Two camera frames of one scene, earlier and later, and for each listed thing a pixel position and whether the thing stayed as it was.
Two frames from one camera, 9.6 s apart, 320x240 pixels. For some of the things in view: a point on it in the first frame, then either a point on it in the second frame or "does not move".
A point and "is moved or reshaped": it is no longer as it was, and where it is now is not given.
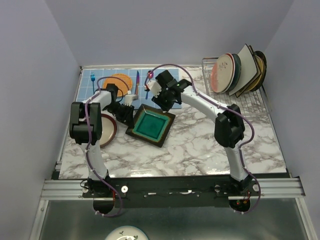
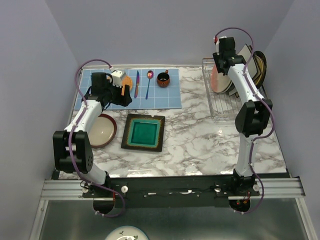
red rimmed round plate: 109,127 does not move
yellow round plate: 260,65 does not move
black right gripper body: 163,101 → 216,58
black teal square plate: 151,125 is moved or reshaped
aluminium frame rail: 269,187 does not move
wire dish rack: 254,103 does not move
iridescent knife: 137,82 does not move
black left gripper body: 120,110 → 114,94
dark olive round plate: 261,54 does not move
